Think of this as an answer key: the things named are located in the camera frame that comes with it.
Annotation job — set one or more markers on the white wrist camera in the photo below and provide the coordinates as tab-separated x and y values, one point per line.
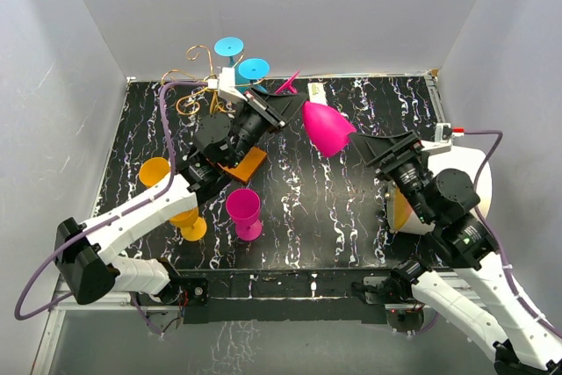
225	85
445	134

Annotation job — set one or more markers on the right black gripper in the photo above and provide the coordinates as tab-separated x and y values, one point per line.
386	153

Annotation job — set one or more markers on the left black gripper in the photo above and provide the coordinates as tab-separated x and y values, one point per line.
274	110

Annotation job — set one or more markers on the black front mounting rail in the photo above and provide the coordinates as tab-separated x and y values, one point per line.
286	295

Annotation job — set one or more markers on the gold wire glass rack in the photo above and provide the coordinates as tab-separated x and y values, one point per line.
190	105

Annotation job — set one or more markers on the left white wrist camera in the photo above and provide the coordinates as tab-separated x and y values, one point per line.
225	85

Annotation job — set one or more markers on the orange wine glass front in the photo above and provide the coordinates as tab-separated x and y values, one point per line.
192	226

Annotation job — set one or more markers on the orange wine glass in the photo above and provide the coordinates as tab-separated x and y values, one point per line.
192	226
153	171

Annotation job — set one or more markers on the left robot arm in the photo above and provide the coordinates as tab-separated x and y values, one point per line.
88	254

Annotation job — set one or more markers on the pink wine glass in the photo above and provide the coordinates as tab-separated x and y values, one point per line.
327	129
244	208

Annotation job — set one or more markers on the small white box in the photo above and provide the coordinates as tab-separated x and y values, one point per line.
317	93

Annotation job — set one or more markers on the blue wine glass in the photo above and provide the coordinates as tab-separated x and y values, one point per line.
231	48
250	71

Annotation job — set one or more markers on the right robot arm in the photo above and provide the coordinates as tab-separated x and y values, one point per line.
505	325

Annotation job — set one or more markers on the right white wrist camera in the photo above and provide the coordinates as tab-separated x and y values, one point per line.
445	134

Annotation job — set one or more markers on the blue wine glass front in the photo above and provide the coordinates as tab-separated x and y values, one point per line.
250	71

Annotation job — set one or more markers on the orange wine glass rear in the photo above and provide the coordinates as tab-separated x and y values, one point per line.
153	171

